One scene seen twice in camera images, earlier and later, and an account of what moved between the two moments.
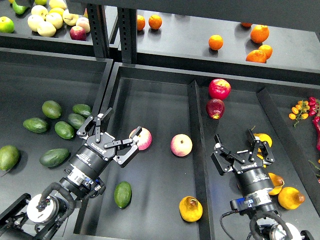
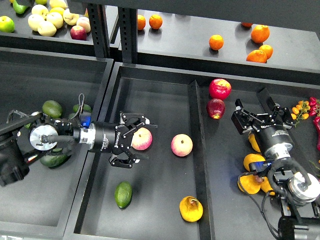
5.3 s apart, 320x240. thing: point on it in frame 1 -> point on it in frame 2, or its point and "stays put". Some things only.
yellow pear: x=190 y=208 stays put
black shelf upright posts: x=127 y=20 stays put
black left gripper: x=91 y=158 -> x=117 y=139
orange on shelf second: x=155 y=22 stays put
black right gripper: x=251 y=176 -> x=275 y=140
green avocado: x=123 y=194 stays put
